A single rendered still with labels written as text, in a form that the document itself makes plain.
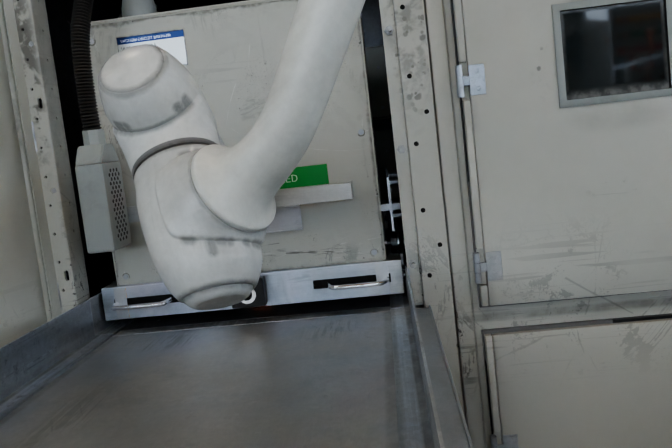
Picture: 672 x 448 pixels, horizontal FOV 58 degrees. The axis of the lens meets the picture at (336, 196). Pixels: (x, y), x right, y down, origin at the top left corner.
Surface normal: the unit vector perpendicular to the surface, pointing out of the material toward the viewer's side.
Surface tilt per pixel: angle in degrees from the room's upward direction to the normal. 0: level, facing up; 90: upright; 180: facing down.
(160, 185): 64
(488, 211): 90
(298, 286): 90
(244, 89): 90
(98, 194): 90
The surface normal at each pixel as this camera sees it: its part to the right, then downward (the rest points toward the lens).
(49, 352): 0.99, -0.11
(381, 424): -0.11, -0.99
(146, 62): 0.10, -0.53
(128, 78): -0.12, -0.33
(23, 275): 0.93, -0.07
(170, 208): -0.51, -0.16
